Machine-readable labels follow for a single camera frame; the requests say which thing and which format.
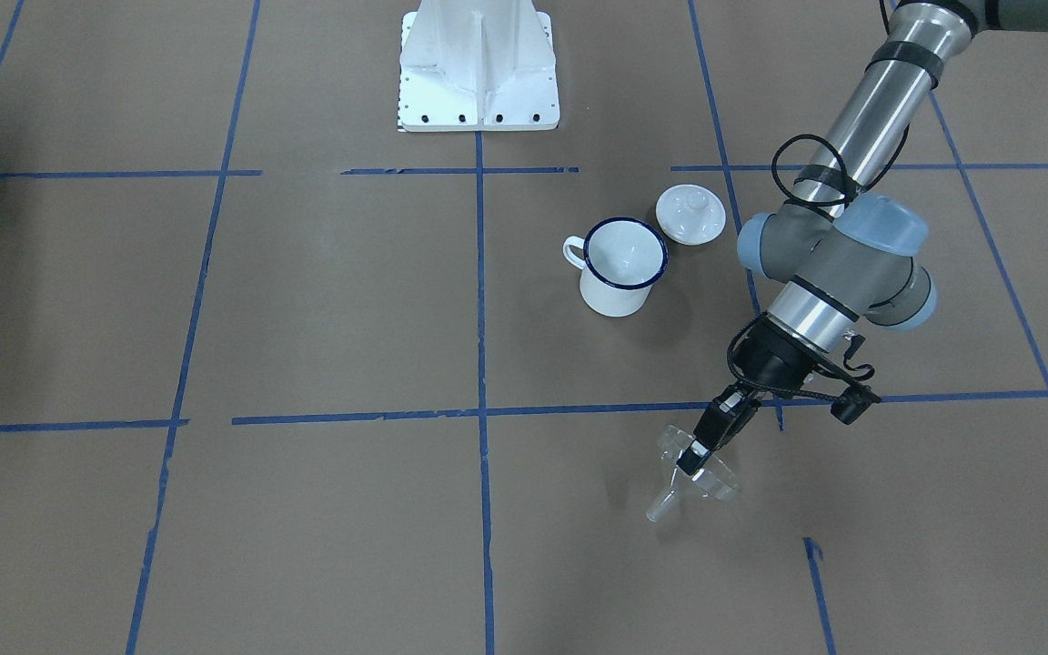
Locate white enamel mug blue rim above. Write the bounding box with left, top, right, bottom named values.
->
left=561, top=217, right=667, bottom=316

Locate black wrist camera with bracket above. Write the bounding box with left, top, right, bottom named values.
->
left=791, top=330, right=885, bottom=425

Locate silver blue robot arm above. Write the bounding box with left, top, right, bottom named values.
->
left=667, top=1, right=1048, bottom=480

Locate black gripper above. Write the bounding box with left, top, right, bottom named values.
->
left=675, top=315, right=818, bottom=474

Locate white ceramic lid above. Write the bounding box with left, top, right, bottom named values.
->
left=654, top=184, right=727, bottom=246

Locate clear glass funnel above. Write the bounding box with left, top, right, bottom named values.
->
left=646, top=424, right=741, bottom=523

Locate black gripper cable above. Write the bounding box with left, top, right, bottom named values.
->
left=726, top=135, right=912, bottom=401

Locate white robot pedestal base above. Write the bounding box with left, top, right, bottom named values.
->
left=397, top=1, right=561, bottom=133

